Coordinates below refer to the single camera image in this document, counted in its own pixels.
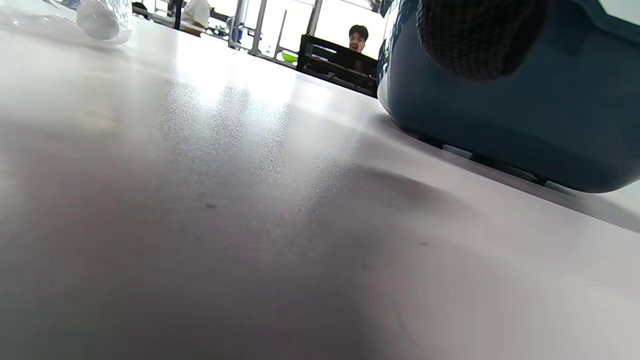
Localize clear plastic baby bottle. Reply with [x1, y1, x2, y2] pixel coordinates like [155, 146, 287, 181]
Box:
[45, 0, 136, 47]

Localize teal plastic basin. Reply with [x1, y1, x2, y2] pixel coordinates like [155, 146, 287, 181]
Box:
[376, 0, 640, 194]

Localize person's left hand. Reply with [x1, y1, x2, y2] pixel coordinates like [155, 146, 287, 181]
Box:
[416, 0, 551, 82]

